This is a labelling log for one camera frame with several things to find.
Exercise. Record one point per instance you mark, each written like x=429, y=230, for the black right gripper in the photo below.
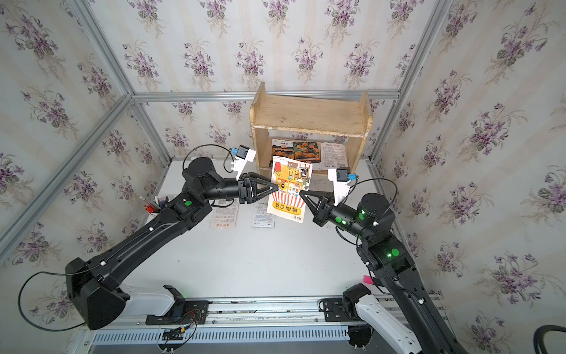
x=323, y=213

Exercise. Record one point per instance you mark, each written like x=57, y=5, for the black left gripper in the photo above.
x=247, y=189

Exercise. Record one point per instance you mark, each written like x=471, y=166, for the small white seed bag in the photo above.
x=262, y=218

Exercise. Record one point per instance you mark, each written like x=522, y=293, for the pink storefront seed bag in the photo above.
x=291, y=177

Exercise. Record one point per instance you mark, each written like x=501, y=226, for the white barcode seed bag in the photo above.
x=224, y=217

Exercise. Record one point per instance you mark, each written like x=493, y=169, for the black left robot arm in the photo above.
x=95, y=287

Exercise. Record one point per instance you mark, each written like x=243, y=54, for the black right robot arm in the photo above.
x=393, y=268

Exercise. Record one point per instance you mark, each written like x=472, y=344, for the dark marigold seed bag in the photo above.
x=283, y=148

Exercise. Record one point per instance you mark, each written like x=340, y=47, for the white printed seed bag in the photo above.
x=333, y=155

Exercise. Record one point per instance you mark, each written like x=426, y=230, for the orange marigold seed bag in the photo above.
x=307, y=152

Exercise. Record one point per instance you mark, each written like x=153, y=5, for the wooden two-tier shelf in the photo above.
x=325, y=117

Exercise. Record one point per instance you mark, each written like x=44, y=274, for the pink black highlighter marker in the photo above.
x=368, y=279

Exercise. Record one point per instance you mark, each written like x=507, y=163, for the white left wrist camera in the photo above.
x=242, y=155

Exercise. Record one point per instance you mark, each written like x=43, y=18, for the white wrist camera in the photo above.
x=242, y=155
x=341, y=179

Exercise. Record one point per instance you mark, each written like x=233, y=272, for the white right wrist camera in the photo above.
x=341, y=179

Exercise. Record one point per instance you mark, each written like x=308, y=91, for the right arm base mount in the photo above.
x=342, y=308

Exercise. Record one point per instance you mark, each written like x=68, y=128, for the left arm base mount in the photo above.
x=182, y=312

